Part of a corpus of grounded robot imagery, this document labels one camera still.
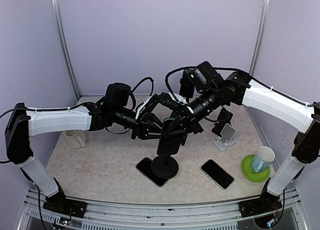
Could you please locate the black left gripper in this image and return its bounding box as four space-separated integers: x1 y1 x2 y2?
112 105 165 139

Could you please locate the silver folding phone stand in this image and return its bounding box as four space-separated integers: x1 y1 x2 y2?
213 123 236 151

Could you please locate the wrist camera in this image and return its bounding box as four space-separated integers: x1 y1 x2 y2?
159 93 189 113
135 94 160 120

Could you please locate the white mug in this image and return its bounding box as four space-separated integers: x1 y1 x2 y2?
63 130 87 149

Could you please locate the black folding phone stand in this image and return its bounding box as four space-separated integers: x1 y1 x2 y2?
211 108 233 136

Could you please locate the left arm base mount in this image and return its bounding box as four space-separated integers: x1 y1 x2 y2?
43 197 87 218

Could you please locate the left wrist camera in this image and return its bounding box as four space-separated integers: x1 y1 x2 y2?
135 94 160 120

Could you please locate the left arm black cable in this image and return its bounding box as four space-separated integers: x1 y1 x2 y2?
0 76 156 164

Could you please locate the clear-case black phone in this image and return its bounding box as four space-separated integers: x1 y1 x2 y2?
135 157 170 188

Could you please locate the light blue cup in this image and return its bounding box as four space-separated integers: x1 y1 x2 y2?
251 146 275 173

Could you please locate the white-edged black phone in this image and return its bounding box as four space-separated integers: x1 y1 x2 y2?
200 159 235 190

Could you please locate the right aluminium frame post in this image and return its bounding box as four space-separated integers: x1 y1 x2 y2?
249 0 271 76

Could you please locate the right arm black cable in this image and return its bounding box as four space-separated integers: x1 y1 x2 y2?
164 66 320 108

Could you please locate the aluminium front rail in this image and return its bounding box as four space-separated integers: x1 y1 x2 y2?
17 188 308 229

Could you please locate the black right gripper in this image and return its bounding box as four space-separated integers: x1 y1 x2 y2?
162 85 223 136

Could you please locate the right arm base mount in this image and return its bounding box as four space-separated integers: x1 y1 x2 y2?
238 197 283 217

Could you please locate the left aluminium frame post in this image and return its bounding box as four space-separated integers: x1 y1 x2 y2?
51 0 82 100

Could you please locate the green plate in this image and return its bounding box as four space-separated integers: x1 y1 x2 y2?
240 154 271 183

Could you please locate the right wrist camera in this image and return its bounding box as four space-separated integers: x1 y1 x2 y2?
159 93 189 113

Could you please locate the blue-edged black phone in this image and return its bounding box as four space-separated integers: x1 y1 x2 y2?
179 69 195 98

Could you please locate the aluminium frame post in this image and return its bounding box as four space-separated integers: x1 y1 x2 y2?
249 0 271 76
51 0 82 100

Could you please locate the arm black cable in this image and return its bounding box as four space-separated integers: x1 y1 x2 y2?
164 66 320 108
0 76 156 164

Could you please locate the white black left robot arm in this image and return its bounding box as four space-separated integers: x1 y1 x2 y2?
4 83 163 212

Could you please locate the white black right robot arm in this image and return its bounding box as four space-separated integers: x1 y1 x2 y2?
165 61 320 212

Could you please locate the teal-edged black phone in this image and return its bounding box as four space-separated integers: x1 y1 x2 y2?
156 118 184 156

